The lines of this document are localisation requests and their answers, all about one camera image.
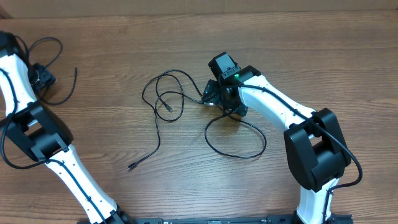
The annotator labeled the thin black usb cable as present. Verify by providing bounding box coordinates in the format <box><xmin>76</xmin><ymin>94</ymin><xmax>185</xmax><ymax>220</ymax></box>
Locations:
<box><xmin>126</xmin><ymin>68</ymin><xmax>215</xmax><ymax>171</ymax></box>

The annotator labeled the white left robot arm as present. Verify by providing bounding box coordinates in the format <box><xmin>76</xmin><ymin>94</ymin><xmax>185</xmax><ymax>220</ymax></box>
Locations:
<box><xmin>1</xmin><ymin>32</ymin><xmax>130</xmax><ymax>223</ymax></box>

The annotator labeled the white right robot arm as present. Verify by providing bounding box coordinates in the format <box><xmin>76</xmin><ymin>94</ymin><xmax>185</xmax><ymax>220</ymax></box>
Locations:
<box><xmin>202</xmin><ymin>52</ymin><xmax>353</xmax><ymax>223</ymax></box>

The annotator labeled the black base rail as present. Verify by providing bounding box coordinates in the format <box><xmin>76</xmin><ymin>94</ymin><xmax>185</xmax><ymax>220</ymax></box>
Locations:
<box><xmin>133</xmin><ymin>213</ymin><xmax>354</xmax><ymax>224</ymax></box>

